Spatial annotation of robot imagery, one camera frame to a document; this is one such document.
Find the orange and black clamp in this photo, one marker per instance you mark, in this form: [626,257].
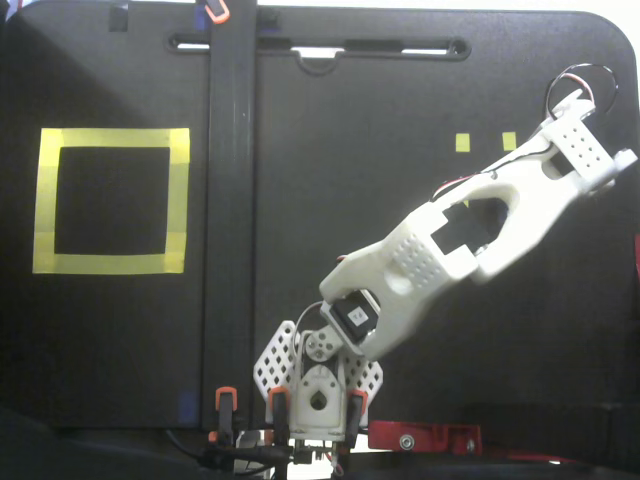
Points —
[216,11]
[226,405]

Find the blue tape piece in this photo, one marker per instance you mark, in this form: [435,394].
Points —
[187,407]
[201,17]

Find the yellow tape square outline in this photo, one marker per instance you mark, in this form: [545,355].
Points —
[110,137]

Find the black flat strip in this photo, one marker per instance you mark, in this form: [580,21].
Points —
[230,200]

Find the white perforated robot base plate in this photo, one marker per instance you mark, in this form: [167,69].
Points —
[272,360]

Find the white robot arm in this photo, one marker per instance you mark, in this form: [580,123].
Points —
[500,225]

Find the red metal corner bracket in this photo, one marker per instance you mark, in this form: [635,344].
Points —
[425,436]

